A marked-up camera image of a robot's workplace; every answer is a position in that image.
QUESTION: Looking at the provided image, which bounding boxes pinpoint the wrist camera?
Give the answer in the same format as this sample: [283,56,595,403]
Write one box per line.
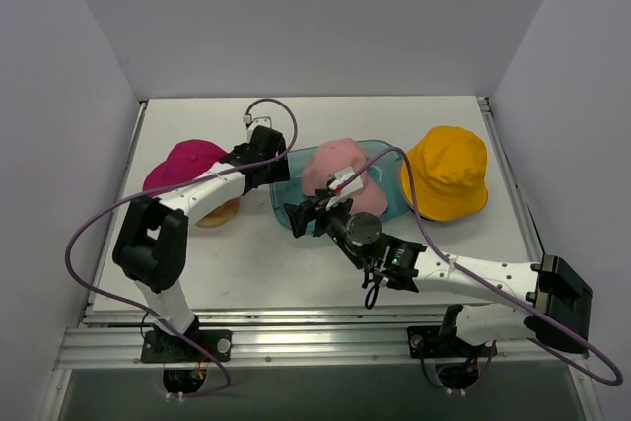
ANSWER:
[242,113,272,131]
[325,167,364,211]

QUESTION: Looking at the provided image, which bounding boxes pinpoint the yellow bucket hat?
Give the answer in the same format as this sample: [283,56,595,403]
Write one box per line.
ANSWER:
[400,125,488,222]

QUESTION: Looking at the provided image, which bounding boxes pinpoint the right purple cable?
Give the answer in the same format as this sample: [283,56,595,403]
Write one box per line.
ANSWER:
[334,145,622,386]

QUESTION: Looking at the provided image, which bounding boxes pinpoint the pink baseball cap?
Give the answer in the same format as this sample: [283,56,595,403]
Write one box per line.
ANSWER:
[300,139,388,215]

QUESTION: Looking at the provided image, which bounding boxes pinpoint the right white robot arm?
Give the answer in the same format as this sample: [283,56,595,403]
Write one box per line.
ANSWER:
[284,199,593,355]

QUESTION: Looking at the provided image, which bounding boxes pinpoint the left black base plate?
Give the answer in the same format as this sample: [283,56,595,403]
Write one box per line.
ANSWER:
[140,329,232,364]

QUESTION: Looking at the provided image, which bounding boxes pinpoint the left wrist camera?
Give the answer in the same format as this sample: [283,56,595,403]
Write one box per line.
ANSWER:
[242,113,272,131]

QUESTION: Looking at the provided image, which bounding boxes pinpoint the purple cable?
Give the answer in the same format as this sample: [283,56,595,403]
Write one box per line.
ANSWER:
[63,98,300,396]
[334,145,622,386]

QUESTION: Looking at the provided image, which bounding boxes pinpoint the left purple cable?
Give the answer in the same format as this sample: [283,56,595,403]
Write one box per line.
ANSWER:
[63,98,300,396]

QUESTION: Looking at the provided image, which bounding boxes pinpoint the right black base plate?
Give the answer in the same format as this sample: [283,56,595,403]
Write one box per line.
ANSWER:
[406,325,444,359]

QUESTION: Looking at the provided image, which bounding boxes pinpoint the aluminium mounting rail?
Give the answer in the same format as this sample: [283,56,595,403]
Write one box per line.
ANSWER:
[53,303,591,371]

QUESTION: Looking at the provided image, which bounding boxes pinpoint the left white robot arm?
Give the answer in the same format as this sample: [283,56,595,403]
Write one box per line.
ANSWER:
[112,125,290,361]

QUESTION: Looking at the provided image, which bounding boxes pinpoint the magenta baseball cap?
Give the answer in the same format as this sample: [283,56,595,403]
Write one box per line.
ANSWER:
[142,139,227,191]

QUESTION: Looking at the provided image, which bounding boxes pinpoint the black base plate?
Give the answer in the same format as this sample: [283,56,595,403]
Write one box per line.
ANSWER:
[140,329,232,364]
[406,325,444,359]

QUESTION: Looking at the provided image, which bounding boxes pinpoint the wooden head hat stand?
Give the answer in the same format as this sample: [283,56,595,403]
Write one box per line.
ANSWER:
[195,197,241,229]

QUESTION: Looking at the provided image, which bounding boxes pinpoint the teal plastic tray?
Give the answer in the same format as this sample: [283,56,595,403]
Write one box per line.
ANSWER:
[270,138,409,228]

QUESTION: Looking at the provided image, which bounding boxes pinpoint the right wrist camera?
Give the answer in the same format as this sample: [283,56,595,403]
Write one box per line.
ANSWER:
[325,167,364,211]

